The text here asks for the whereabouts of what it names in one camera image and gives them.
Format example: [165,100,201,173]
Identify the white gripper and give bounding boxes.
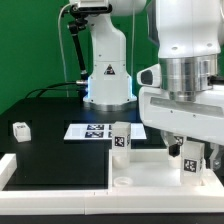
[137,64,224,170]

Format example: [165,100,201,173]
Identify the white square table top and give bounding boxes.
[109,149,222,195]

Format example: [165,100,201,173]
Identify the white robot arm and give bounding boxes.
[69,0,224,169]

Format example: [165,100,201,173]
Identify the white U-shaped fence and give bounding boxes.
[0,154,224,215]

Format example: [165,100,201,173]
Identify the white sheet with tags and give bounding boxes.
[64,123,146,140]

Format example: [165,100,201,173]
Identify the black cables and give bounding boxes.
[24,79,88,100]

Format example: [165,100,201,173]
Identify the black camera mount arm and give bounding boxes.
[68,6,88,80]

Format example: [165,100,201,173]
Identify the white cable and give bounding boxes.
[57,3,72,98]

